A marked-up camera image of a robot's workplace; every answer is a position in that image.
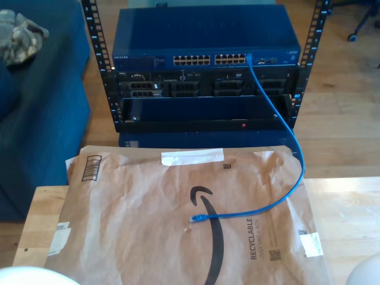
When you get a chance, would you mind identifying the black rack frame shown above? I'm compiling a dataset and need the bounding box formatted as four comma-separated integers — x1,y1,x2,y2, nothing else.
80,0,333,134

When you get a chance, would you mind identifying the blue sofa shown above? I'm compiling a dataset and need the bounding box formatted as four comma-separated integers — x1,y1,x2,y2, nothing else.
0,0,91,222

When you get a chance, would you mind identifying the black office chair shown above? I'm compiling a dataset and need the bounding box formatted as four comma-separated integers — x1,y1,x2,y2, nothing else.
331,0,380,42

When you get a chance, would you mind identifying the black rack shelf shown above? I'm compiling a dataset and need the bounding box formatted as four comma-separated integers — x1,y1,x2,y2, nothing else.
118,94,293,133

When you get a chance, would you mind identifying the white shipping label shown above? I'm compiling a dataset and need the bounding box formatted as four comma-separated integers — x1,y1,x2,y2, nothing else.
47,221,72,258

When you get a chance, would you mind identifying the brown packing paper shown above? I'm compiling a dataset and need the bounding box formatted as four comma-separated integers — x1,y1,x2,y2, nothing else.
40,144,332,285

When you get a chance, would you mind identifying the blue network switch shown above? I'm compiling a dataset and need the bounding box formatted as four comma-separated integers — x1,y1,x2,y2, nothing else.
112,5,301,69

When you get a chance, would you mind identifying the black rack server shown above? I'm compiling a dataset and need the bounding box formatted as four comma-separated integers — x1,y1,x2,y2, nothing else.
114,68,299,98

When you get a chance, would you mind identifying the camouflage cloth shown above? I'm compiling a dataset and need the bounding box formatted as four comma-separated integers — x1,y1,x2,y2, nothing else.
0,9,50,67

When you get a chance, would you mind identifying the blue network cable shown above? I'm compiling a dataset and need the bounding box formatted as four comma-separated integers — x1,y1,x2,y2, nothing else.
189,52,306,223

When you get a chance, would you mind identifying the short white tape strip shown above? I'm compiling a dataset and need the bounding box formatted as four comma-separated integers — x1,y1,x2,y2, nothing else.
299,232,324,258

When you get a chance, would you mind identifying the long white tape strip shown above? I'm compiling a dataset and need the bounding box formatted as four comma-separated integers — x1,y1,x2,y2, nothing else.
160,148,225,166

